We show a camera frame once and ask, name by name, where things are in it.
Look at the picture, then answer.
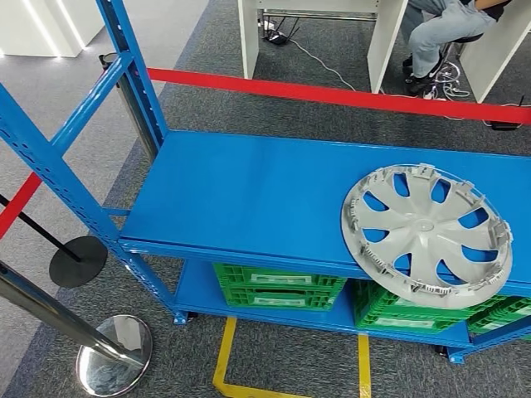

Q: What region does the blue metal shelf rack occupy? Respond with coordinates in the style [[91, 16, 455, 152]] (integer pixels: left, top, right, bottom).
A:
[[0, 0, 531, 365]]

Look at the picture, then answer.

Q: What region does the red barrier belt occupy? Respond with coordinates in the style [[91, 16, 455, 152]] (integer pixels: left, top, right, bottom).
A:
[[147, 67, 531, 126], [0, 172, 43, 240]]

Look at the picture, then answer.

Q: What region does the white desk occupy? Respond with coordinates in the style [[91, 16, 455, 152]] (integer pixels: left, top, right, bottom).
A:
[[237, 0, 409, 95], [459, 0, 531, 104]]

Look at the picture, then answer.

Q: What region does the black router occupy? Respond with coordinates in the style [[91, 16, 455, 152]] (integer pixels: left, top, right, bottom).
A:
[[262, 16, 301, 46]]

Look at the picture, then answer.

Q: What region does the chrome stanchion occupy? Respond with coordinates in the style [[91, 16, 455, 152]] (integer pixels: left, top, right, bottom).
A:
[[98, 51, 160, 163], [0, 260, 153, 398]]

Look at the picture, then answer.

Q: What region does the grey wheel hubcap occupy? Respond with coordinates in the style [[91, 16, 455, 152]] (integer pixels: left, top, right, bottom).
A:
[[341, 163, 514, 310]]

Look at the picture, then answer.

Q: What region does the black base stanchion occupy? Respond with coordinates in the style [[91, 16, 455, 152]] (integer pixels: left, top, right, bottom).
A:
[[0, 193, 109, 289]]

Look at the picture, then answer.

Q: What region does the person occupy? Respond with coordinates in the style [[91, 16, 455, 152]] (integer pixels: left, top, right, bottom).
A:
[[401, 0, 513, 95]]

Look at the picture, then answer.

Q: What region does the black stool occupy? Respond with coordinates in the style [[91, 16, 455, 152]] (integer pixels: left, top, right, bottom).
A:
[[440, 32, 484, 61]]

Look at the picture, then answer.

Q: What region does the black box device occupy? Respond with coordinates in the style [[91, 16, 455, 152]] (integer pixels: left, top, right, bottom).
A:
[[483, 94, 526, 132]]

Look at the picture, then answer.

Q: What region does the white floor cable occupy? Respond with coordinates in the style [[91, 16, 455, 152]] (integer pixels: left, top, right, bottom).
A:
[[288, 38, 357, 92]]

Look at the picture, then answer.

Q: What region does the white cable bundle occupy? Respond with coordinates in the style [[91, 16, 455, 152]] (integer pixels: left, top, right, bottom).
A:
[[423, 60, 471, 101]]

